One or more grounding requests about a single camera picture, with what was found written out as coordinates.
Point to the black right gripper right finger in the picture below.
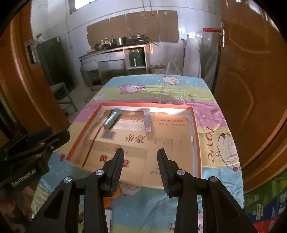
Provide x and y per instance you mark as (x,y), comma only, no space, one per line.
(221,212)

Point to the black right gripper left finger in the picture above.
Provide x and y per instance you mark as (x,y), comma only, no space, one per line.
(60,212)

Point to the teal lighter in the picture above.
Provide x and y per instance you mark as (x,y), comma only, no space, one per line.
(113,116)

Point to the clear glittery rectangular box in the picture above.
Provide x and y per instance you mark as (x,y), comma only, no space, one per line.
(148,124)

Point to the orange bottle cap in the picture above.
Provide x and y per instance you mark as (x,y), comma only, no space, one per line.
(112,197)

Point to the person's left hand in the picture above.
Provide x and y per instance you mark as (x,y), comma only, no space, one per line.
(21,199)

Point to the green and red cartons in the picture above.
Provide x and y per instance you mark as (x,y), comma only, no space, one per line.
(265,205)

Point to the orange-rimmed shallow tray box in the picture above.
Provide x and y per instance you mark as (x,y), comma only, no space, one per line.
(95,111)

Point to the colourful cartoon sheep tablecloth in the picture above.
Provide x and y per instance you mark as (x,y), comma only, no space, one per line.
(145,209)

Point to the green wooden stool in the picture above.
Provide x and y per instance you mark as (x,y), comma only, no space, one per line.
(63,97)

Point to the white kitchen counter cabinet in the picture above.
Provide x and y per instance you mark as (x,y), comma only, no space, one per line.
(101,66)

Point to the brown wooden door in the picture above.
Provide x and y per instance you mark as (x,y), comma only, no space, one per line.
(251,90)

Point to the steel cooking pot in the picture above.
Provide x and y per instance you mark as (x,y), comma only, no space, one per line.
(118,42)

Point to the green air fryer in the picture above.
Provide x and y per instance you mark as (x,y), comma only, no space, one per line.
(136,57)

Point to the black gas stove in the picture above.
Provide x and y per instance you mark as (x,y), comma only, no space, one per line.
(137,40)

